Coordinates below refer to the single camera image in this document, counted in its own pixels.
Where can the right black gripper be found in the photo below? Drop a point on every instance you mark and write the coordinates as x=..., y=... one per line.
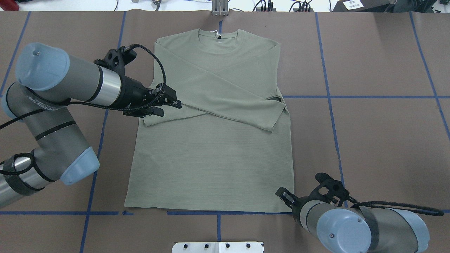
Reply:
x=294, y=205

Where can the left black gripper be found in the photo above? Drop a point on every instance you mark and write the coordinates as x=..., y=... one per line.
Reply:
x=133, y=93

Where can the olive green long-sleeve shirt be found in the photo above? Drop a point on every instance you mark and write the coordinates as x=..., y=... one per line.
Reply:
x=229, y=147

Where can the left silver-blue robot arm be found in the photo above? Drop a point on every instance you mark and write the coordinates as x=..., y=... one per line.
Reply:
x=48, y=80

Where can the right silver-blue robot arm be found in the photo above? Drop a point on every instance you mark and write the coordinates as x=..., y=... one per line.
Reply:
x=356, y=230

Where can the red cylinder bottle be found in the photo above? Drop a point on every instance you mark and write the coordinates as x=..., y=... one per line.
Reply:
x=9, y=5

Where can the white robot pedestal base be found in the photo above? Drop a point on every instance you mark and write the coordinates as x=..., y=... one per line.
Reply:
x=219, y=247

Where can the aluminium frame post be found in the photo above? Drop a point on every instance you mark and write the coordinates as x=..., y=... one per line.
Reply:
x=220, y=7

